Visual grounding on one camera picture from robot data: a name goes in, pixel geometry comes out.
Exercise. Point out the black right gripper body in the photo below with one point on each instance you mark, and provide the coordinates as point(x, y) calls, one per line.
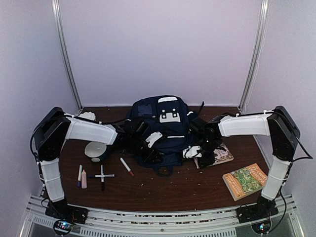
point(210, 146)

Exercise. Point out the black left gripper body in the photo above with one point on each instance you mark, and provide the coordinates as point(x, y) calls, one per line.
point(134, 145)

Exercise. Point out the pink illustrated paperback book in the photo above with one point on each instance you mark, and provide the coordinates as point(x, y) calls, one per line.
point(220, 156)

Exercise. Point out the navy blue student backpack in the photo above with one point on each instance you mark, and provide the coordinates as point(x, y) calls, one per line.
point(171, 116)

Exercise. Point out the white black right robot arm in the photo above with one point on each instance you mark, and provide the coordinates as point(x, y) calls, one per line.
point(284, 135)

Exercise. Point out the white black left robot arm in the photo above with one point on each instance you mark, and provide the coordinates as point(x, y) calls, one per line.
point(58, 128)

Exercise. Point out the white marker red cap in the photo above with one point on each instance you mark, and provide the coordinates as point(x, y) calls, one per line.
point(127, 167)

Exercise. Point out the white bowl teal outside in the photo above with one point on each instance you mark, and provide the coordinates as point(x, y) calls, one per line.
point(96, 151)

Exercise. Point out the blue white marker horizontal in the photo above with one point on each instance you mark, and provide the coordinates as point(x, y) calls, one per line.
point(101, 176)

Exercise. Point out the white scalloped ceramic dish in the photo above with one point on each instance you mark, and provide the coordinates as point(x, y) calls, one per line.
point(88, 115)

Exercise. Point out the black white marker vertical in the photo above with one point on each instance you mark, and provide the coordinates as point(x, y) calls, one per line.
point(102, 178)

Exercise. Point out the orange green treehouse book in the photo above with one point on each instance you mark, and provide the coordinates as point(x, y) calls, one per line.
point(245, 181)

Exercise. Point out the pink white correction stick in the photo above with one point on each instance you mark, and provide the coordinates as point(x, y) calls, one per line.
point(83, 179)

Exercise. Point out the white marker blue cap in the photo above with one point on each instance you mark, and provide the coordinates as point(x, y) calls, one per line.
point(79, 176)

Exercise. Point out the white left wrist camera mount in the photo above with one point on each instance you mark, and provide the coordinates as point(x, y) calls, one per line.
point(151, 139)

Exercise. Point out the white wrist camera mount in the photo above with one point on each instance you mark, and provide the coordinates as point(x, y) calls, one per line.
point(151, 139)
point(192, 152)

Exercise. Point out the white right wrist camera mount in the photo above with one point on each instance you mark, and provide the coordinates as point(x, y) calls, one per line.
point(192, 152)

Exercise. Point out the aluminium right corner post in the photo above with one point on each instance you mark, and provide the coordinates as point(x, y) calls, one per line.
point(254, 63)

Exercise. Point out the aluminium corner post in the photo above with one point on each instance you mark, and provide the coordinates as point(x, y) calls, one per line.
point(64, 52)
point(254, 63)

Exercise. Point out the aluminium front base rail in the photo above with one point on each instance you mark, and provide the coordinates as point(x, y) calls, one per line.
point(219, 222)

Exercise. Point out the aluminium left corner post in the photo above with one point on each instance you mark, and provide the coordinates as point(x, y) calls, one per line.
point(64, 52)

